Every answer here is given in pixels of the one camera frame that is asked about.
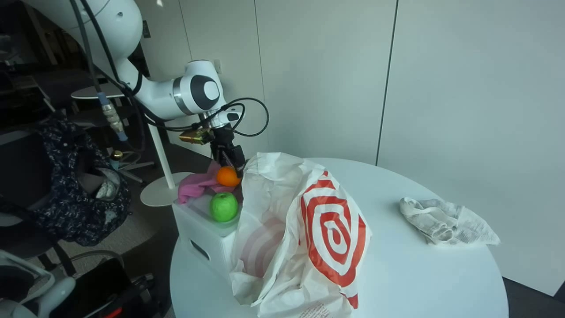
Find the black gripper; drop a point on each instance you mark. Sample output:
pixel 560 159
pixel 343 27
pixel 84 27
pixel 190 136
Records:
pixel 223 149

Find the orange ball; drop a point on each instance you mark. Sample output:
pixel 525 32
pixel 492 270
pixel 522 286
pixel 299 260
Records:
pixel 227 177

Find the pink cloth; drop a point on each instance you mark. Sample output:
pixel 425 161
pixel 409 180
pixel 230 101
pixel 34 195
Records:
pixel 197 184

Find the green ball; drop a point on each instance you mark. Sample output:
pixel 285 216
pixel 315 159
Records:
pixel 225 207

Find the white red plastic bag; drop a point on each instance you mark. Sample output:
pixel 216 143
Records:
pixel 301 240

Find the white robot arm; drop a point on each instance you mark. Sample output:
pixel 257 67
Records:
pixel 110 32

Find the dark patterned fabric bag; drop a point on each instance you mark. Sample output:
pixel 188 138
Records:
pixel 87 198

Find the crumpled white plastic bag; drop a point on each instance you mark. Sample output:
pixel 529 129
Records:
pixel 446 223

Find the white lamp stand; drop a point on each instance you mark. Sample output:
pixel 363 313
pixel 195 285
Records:
pixel 165 189

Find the blue white cable connector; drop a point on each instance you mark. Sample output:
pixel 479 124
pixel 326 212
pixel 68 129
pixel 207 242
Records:
pixel 112 117

